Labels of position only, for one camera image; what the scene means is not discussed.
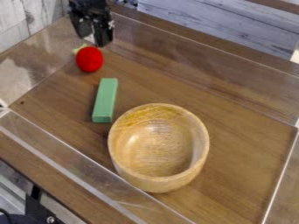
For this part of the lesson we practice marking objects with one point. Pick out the clear acrylic barrier wall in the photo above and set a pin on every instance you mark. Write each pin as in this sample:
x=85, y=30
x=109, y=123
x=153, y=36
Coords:
x=246, y=101

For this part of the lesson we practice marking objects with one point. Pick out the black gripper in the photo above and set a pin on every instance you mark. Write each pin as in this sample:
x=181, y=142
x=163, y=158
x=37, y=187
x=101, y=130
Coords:
x=85, y=10

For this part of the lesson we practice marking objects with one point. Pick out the green rectangular block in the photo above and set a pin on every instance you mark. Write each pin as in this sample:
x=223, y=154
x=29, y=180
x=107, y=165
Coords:
x=106, y=101

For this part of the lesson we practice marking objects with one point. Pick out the wooden bowl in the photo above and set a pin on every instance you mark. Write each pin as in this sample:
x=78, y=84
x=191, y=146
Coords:
x=159, y=144

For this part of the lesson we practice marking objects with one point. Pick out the clear acrylic corner bracket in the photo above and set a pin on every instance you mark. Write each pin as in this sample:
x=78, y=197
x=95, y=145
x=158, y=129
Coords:
x=94, y=39

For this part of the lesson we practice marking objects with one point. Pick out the black clamp under table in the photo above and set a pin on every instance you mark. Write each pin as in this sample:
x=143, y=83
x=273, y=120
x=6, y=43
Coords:
x=37, y=213

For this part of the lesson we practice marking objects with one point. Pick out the red plush strawberry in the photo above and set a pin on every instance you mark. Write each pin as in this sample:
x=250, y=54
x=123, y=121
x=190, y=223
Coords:
x=90, y=58

